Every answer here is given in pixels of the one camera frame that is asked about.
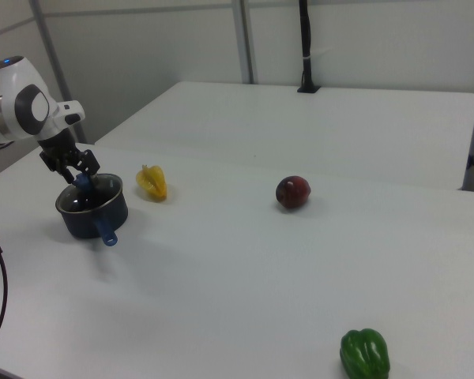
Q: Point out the dark red apple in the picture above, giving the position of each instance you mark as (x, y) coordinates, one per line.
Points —
(294, 193)

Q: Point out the green bell pepper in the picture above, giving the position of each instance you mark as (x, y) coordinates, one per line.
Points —
(363, 355)

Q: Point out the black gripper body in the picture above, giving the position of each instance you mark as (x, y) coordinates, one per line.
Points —
(57, 152)

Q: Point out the black pole with base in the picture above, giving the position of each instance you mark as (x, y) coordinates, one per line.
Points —
(306, 47)

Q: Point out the glass lid with blue knob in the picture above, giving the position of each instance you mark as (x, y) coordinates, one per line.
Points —
(104, 189)

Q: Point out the yellow bell pepper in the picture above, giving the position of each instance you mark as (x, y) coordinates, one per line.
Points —
(154, 183)

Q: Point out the grey partition frame post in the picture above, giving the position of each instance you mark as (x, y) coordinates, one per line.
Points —
(243, 39)
(57, 71)

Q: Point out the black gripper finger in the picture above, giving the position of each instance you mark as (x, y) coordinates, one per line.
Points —
(68, 169)
(89, 162)

